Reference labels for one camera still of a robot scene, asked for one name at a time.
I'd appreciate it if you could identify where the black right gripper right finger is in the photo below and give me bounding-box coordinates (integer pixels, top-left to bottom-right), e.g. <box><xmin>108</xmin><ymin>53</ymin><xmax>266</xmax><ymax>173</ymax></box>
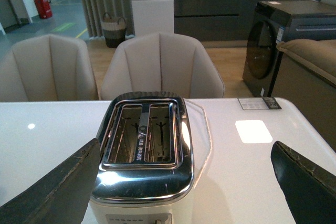
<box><xmin>270</xmin><ymin>141</ymin><xmax>335</xmax><ymax>223</ymax></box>

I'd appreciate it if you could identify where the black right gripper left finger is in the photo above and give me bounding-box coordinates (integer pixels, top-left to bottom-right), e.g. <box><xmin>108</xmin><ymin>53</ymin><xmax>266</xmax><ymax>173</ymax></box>
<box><xmin>1</xmin><ymin>138</ymin><xmax>100</xmax><ymax>223</ymax></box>

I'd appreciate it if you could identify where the white chrome two-slot toaster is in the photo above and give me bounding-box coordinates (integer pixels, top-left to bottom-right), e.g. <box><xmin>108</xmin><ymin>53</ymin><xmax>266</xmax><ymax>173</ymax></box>
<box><xmin>90</xmin><ymin>91</ymin><xmax>195</xmax><ymax>223</ymax></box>

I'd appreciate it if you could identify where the label sticker on table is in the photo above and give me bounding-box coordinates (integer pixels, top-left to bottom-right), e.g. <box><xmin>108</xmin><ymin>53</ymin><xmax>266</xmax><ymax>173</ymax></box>
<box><xmin>238</xmin><ymin>97</ymin><xmax>281</xmax><ymax>110</ymax></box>

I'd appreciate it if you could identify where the beige sofa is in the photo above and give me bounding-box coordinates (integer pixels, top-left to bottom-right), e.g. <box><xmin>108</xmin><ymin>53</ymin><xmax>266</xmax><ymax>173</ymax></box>
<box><xmin>271</xmin><ymin>39</ymin><xmax>335</xmax><ymax>149</ymax></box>

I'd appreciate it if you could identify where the beige chair on left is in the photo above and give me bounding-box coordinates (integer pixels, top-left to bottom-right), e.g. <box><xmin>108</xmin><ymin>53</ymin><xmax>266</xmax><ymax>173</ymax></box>
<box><xmin>1</xmin><ymin>34</ymin><xmax>98</xmax><ymax>102</ymax></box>

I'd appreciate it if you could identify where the beige chair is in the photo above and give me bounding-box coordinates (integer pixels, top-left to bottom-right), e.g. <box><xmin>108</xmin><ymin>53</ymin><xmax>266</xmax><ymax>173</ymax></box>
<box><xmin>100</xmin><ymin>33</ymin><xmax>225</xmax><ymax>100</ymax></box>
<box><xmin>1</xmin><ymin>34</ymin><xmax>98</xmax><ymax>102</ymax></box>

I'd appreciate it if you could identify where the dark grey washing machine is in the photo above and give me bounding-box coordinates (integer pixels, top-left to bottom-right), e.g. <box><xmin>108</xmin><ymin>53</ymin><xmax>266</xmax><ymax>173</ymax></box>
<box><xmin>243</xmin><ymin>0</ymin><xmax>335</xmax><ymax>97</ymax></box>

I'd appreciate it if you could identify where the woven laundry basket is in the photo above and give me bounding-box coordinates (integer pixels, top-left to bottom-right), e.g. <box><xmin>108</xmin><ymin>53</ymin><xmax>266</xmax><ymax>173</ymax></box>
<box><xmin>101</xmin><ymin>12</ymin><xmax>127</xmax><ymax>48</ymax></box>

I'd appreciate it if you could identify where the beige chair on right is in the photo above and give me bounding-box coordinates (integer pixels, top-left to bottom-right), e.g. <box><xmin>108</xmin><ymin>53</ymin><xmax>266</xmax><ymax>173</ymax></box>
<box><xmin>100</xmin><ymin>33</ymin><xmax>225</xmax><ymax>100</ymax></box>

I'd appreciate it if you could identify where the red fire extinguisher box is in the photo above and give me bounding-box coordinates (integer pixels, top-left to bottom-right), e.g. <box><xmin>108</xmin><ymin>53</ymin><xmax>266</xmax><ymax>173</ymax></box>
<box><xmin>34</xmin><ymin>0</ymin><xmax>52</xmax><ymax>19</ymax></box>

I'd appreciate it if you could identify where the grey kitchen counter cabinet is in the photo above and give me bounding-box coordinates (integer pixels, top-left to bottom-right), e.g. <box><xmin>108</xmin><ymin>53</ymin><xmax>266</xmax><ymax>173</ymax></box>
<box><xmin>173</xmin><ymin>0</ymin><xmax>336</xmax><ymax>42</ymax></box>

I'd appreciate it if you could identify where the white refrigerator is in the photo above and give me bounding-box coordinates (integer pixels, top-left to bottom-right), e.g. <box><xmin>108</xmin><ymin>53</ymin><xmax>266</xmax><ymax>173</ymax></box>
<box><xmin>131</xmin><ymin>0</ymin><xmax>174</xmax><ymax>36</ymax></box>

